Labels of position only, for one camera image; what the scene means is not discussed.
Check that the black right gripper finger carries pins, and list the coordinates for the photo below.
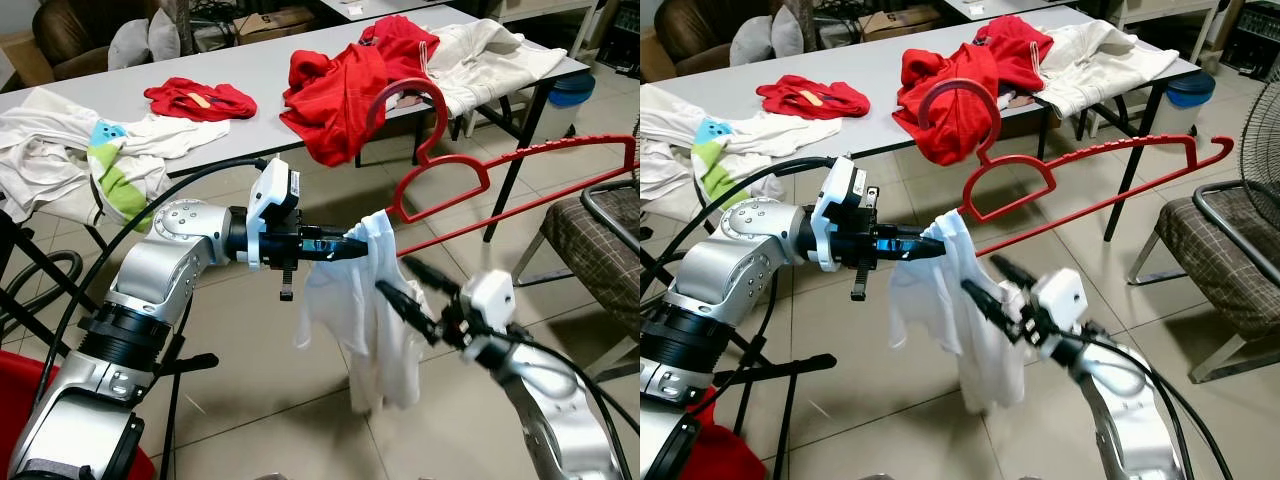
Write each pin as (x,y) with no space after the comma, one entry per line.
(990,304)
(432,279)
(410,308)
(1016,276)

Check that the white shirt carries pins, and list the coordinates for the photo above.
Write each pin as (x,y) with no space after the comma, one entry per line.
(350,310)
(950,310)

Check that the red plastic clothes hanger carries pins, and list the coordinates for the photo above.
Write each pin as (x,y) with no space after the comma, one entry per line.
(560,152)
(1140,158)

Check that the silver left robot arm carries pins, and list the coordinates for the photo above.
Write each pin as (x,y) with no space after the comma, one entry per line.
(760,250)
(180,255)

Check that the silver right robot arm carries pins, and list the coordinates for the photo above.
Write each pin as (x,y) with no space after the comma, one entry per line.
(550,410)
(1120,410)

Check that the plain white cloth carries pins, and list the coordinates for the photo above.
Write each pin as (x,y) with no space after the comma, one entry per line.
(800,130)
(180,135)

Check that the red polo shirt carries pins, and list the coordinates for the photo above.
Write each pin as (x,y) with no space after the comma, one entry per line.
(925,70)
(330,110)

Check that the black metal support bar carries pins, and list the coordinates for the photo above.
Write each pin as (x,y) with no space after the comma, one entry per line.
(790,368)
(190,363)

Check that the black table leg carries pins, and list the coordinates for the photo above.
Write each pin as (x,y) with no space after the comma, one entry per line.
(1136,160)
(520,162)

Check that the small red garment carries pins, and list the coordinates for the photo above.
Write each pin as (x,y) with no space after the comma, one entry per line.
(225,100)
(840,100)

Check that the plaid cushioned metal chair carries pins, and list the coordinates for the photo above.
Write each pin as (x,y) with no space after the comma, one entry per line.
(590,240)
(1210,260)

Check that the red shirt plaid collar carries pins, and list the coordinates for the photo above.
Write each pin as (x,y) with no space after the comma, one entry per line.
(1015,45)
(400,45)

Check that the white garment green print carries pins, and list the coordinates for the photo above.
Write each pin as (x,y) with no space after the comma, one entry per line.
(680,140)
(40,150)

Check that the open cardboard box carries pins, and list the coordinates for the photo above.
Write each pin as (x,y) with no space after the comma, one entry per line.
(900,22)
(275,25)

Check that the cream jacket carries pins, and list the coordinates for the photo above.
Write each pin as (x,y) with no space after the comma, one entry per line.
(490,60)
(1110,65)

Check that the grey pillow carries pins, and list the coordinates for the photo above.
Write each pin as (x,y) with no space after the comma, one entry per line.
(786,30)
(752,42)
(163,35)
(130,45)

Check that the blue-lidded plastic bucket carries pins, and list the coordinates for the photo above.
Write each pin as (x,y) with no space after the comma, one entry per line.
(1190,88)
(570,90)

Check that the brown armchair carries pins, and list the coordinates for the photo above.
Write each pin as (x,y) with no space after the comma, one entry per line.
(690,30)
(70,30)

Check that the black floor fan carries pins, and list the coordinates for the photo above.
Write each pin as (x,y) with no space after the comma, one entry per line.
(1262,140)

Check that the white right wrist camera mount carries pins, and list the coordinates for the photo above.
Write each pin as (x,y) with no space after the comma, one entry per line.
(492,295)
(1062,292)

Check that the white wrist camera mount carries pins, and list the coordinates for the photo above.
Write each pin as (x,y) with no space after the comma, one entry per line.
(492,295)
(835,195)
(1062,292)
(270,195)

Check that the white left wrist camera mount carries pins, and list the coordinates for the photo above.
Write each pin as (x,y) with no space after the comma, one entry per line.
(835,195)
(270,195)

